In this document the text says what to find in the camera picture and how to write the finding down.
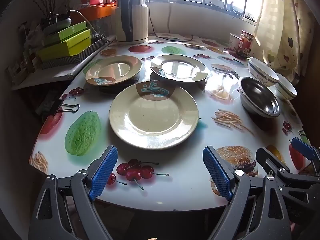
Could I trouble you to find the white printed cup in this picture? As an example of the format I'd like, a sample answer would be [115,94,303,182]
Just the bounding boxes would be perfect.
[229,33,242,50]

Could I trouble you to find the grey oval case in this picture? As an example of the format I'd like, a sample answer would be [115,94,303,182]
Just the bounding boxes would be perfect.
[41,17,72,34]

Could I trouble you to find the heart print curtain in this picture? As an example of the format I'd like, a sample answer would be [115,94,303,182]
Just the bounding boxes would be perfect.
[254,0,315,85]

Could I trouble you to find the black binder clip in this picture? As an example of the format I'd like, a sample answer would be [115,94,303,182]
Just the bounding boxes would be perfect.
[37,99,80,117]

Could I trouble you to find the cream electric kettle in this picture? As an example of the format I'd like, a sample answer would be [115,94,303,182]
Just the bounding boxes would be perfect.
[115,0,149,43]

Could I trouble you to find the beige plate with brown patch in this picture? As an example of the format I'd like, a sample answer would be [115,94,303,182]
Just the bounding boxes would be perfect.
[150,54,210,82]
[85,55,143,87]
[109,80,200,149]

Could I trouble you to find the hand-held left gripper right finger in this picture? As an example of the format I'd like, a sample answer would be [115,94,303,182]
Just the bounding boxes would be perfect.
[202,146,292,240]

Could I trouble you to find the lime green box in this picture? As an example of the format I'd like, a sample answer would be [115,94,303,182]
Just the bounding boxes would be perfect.
[36,29,92,57]

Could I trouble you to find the white bowl with blue stripes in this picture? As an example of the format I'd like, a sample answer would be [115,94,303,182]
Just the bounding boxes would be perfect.
[248,57,280,87]
[275,73,298,102]

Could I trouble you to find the clear plastic jar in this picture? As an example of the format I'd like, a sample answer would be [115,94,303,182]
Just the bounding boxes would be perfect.
[90,27,103,43]

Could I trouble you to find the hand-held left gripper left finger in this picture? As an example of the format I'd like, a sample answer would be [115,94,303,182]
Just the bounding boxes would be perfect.
[28,145,118,240]

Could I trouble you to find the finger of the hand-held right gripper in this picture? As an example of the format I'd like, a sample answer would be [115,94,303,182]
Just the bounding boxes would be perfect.
[290,137,320,178]
[255,147,320,210]

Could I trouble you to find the black power cable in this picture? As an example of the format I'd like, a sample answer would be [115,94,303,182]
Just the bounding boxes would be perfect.
[145,0,194,43]

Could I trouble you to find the grey zigzag pattern tray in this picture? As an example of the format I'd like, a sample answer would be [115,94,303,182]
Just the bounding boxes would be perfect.
[37,36,108,69]

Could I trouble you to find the stainless steel bowl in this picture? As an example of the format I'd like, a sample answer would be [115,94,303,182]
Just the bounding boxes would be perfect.
[237,76,282,118]

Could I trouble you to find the orange box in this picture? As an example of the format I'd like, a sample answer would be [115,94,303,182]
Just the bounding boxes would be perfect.
[75,4,112,20]

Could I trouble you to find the red label glass jar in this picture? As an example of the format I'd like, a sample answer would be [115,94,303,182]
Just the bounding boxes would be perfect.
[237,30,254,55]

